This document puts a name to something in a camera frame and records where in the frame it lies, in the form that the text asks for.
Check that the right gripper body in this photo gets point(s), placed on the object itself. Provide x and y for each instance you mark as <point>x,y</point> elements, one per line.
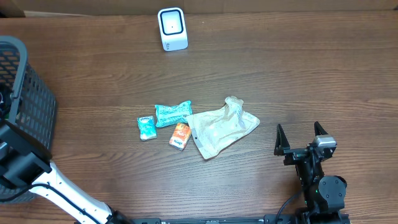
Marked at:
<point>296,155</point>

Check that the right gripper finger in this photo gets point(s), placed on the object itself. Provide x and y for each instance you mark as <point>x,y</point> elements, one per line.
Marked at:
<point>282,146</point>
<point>318,129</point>

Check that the beige plastic pouch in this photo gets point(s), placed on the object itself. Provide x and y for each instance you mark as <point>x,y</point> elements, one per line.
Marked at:
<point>212,131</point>

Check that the small orange snack packet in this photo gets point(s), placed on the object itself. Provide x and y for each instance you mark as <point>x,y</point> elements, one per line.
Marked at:
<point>180,136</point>

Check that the teal snack packet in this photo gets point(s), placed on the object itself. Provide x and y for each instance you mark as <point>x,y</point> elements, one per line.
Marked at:
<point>170,115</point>

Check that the small teal tissue pack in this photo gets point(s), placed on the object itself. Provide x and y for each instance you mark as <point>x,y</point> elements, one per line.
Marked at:
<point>147,128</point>

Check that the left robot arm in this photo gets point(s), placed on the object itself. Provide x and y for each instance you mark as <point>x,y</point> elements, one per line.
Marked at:
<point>56,189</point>

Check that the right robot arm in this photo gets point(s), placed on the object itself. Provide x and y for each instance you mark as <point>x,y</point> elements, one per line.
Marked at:
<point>324,195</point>

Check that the white barcode scanner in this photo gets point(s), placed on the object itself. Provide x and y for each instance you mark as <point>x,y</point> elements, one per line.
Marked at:
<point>172,28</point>

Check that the grey plastic mesh basket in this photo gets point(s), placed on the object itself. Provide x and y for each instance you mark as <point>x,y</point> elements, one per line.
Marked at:
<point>28,116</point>

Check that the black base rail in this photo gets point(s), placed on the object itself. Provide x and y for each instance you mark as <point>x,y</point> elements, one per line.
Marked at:
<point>267,219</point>

